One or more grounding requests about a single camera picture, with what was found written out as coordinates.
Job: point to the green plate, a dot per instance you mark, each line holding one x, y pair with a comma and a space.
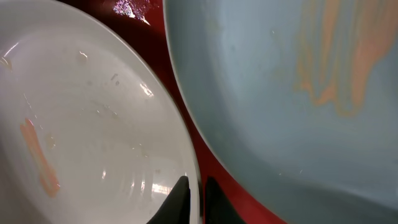
296, 99

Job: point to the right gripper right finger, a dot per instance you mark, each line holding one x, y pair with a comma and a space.
218, 208

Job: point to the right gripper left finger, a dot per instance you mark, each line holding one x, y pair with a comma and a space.
176, 207

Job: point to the white plate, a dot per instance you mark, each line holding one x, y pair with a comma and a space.
88, 133

